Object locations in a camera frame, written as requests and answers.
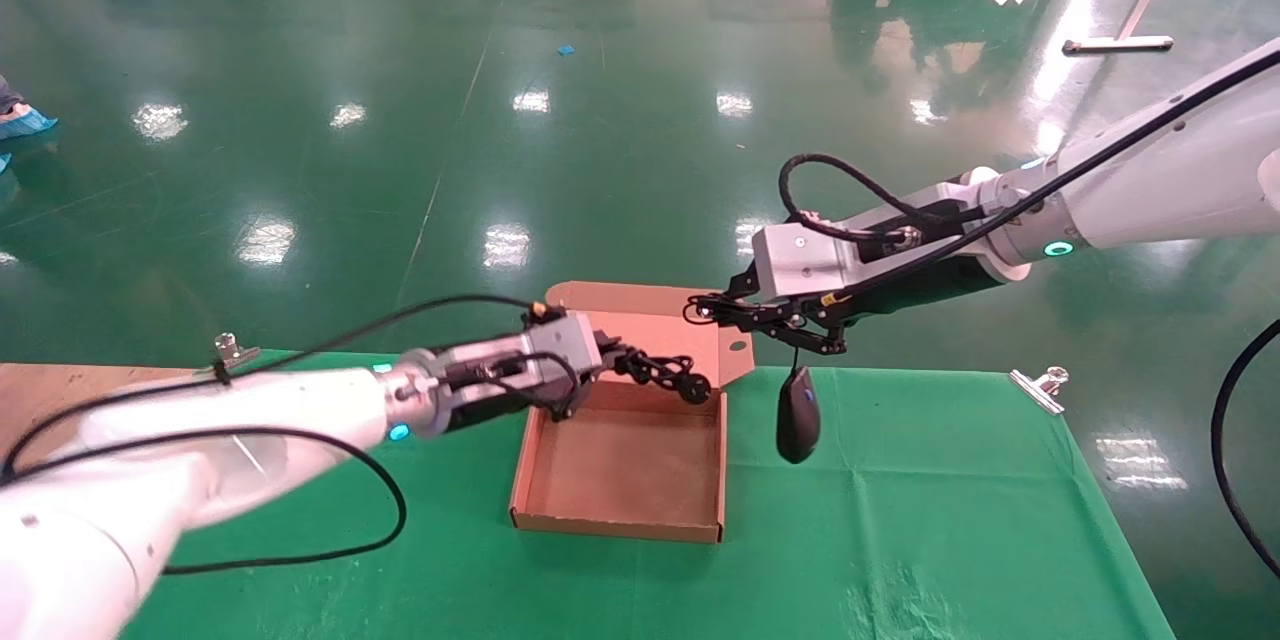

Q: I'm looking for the black wired computer mouse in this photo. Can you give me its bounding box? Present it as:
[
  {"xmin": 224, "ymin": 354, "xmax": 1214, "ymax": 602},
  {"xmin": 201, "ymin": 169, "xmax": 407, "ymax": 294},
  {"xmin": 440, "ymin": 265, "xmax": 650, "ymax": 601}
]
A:
[{"xmin": 683, "ymin": 295, "xmax": 823, "ymax": 466}]

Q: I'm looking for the silver metal binder clip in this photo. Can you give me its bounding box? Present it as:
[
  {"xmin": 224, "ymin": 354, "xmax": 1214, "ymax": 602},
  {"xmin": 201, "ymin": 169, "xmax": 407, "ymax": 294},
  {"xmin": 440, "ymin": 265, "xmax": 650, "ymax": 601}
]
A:
[
  {"xmin": 1009, "ymin": 367, "xmax": 1071, "ymax": 417},
  {"xmin": 204, "ymin": 332, "xmax": 264, "ymax": 380}
]

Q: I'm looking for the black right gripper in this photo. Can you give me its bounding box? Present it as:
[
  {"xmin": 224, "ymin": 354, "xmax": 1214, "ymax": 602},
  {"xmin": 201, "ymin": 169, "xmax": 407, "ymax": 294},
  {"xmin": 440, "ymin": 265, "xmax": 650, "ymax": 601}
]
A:
[{"xmin": 690, "ymin": 260, "xmax": 1001, "ymax": 356}]

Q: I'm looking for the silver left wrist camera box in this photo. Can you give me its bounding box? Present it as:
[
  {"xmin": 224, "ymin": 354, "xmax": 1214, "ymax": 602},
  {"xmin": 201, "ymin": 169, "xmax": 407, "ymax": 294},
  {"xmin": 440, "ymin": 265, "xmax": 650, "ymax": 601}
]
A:
[{"xmin": 440, "ymin": 312, "xmax": 605, "ymax": 403}]

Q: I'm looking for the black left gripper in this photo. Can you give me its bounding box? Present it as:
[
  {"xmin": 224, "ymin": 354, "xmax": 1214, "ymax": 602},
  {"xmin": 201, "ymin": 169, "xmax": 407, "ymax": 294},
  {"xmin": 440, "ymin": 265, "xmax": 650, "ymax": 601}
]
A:
[{"xmin": 445, "ymin": 340, "xmax": 696, "ymax": 433}]

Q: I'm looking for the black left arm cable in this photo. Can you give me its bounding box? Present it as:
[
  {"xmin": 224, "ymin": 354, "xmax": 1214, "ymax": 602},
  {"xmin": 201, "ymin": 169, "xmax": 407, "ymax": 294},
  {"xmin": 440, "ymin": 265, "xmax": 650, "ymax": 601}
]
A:
[{"xmin": 0, "ymin": 295, "xmax": 583, "ymax": 577}]

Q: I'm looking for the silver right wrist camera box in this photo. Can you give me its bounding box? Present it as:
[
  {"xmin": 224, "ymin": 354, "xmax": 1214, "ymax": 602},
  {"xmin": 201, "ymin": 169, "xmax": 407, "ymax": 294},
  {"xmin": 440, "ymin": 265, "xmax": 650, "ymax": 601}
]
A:
[{"xmin": 752, "ymin": 220, "xmax": 883, "ymax": 304}]

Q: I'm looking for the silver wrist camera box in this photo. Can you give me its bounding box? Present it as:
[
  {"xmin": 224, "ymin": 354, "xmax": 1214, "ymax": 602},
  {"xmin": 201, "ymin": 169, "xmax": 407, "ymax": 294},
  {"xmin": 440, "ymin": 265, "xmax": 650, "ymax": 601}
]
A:
[
  {"xmin": 752, "ymin": 220, "xmax": 883, "ymax": 304},
  {"xmin": 440, "ymin": 312, "xmax": 605, "ymax": 403}
]

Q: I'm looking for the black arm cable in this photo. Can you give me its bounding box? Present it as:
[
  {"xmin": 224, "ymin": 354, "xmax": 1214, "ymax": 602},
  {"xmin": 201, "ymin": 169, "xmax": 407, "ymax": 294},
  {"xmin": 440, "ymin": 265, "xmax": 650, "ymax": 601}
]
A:
[
  {"xmin": 780, "ymin": 50, "xmax": 1280, "ymax": 581},
  {"xmin": 0, "ymin": 295, "xmax": 583, "ymax": 577}
]

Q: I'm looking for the green table cloth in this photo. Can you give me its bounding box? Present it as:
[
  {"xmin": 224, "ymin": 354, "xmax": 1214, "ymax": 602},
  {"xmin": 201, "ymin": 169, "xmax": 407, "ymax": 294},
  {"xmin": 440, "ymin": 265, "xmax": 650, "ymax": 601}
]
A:
[{"xmin": 120, "ymin": 350, "xmax": 1176, "ymax": 640}]

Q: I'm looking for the black power cable with plug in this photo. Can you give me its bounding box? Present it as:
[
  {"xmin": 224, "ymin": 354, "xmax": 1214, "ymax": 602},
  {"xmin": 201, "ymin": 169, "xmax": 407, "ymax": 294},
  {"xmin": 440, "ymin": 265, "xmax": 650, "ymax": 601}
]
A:
[{"xmin": 615, "ymin": 345, "xmax": 713, "ymax": 407}]

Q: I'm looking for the open brown cardboard box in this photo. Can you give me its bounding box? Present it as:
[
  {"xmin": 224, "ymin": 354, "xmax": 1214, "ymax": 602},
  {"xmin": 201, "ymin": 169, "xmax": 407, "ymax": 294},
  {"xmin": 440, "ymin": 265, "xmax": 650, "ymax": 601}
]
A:
[{"xmin": 510, "ymin": 281, "xmax": 756, "ymax": 546}]

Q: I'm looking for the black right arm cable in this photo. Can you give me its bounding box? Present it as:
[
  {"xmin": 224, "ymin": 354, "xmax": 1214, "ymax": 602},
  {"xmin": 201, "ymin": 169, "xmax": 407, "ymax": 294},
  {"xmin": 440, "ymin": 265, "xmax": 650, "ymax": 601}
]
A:
[{"xmin": 780, "ymin": 50, "xmax": 1280, "ymax": 581}]

